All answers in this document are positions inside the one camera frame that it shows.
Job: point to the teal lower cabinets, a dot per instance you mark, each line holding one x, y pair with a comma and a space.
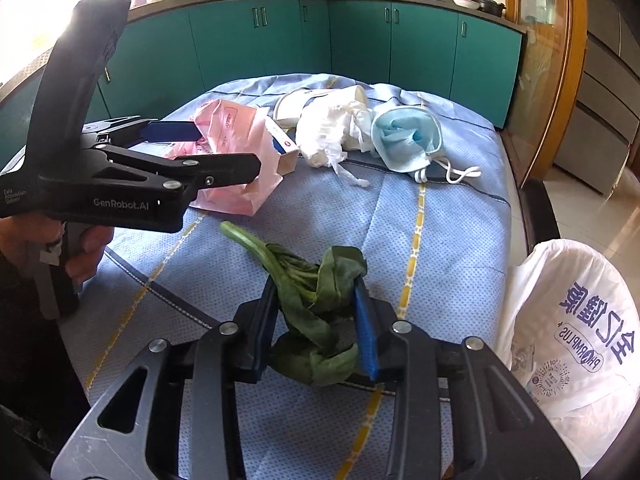
235, 40

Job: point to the pink plastic wrapper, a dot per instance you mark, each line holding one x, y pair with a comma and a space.
240, 130

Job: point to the small white cardboard box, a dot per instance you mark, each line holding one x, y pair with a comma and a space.
287, 157

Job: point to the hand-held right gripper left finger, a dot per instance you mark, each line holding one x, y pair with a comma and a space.
262, 327

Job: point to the white bowl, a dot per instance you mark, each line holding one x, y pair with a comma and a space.
465, 2

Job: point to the black lidded pot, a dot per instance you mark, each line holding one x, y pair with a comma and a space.
490, 6

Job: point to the crumpled white tissue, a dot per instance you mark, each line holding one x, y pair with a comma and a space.
320, 130

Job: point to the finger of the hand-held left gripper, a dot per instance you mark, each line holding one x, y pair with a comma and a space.
225, 169
170, 131

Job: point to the white printed trash bag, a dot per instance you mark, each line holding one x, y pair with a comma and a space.
565, 320

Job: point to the green leafy vegetable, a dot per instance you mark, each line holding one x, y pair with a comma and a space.
310, 360

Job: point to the person's left hand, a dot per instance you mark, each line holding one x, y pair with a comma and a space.
90, 247

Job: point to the wooden framed glass door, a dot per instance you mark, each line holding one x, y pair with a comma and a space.
575, 60

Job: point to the blue quilted cloth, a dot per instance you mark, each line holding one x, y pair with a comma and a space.
450, 240

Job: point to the grey refrigerator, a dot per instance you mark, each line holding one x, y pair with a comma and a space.
610, 100

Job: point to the blue face mask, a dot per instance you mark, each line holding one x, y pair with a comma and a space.
400, 140

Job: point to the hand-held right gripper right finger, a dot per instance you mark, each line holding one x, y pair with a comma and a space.
365, 332

